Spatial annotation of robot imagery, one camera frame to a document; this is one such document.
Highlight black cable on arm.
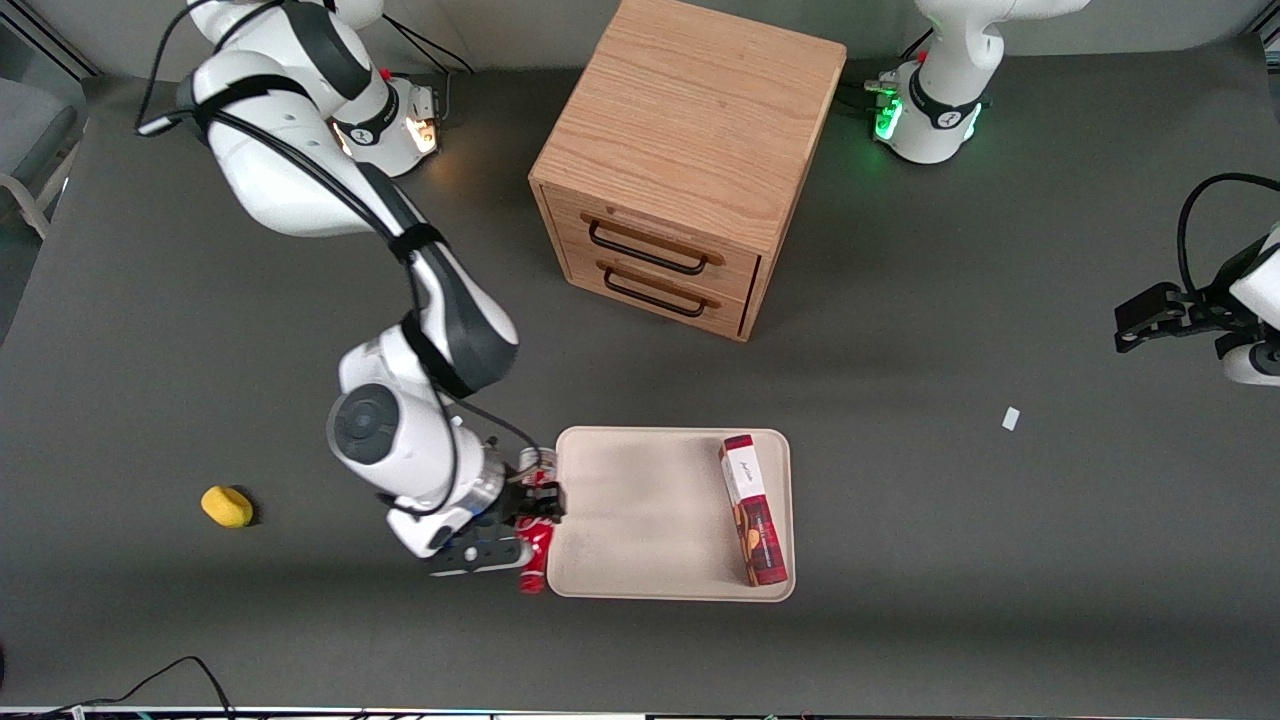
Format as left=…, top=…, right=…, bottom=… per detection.
left=1177, top=173, right=1280, bottom=296
left=135, top=0, right=546, bottom=521

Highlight red soda can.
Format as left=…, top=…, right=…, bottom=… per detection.
left=517, top=447, right=559, bottom=595

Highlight black cable at table edge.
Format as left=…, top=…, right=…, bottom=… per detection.
left=40, top=655, right=236, bottom=720

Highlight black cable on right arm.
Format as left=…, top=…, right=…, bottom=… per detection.
left=135, top=0, right=546, bottom=521

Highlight black cables at left arm base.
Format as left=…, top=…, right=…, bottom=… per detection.
left=838, top=78, right=901, bottom=113

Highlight yellow sponge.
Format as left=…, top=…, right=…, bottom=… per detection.
left=200, top=485, right=255, bottom=529

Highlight grey chair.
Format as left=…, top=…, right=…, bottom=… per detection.
left=0, top=75, right=81, bottom=241

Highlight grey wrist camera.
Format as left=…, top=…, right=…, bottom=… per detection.
left=1220, top=338, right=1280, bottom=388
left=430, top=538, right=532, bottom=579

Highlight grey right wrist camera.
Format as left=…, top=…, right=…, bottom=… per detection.
left=430, top=538, right=532, bottom=579

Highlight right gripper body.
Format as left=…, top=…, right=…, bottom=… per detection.
left=466, top=480, right=533, bottom=546

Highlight black drawer handle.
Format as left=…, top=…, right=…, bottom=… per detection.
left=603, top=265, right=709, bottom=319
left=588, top=220, right=709, bottom=276

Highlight black cables at right arm base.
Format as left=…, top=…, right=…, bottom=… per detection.
left=380, top=12, right=476, bottom=76

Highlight red cookie box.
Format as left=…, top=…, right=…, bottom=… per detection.
left=718, top=434, right=790, bottom=588

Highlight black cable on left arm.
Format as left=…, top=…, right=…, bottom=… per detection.
left=1177, top=173, right=1280, bottom=296

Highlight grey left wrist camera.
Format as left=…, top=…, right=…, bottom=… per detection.
left=1220, top=338, right=1280, bottom=388

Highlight black cables at arm base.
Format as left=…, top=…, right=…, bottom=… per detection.
left=838, top=78, right=901, bottom=113
left=380, top=12, right=476, bottom=76

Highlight wooden drawer cabinet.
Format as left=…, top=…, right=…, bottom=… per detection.
left=528, top=0, right=849, bottom=343

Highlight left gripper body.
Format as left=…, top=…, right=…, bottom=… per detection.
left=1114, top=283, right=1241, bottom=354

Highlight beige plastic tray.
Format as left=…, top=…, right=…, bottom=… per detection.
left=546, top=426, right=797, bottom=603

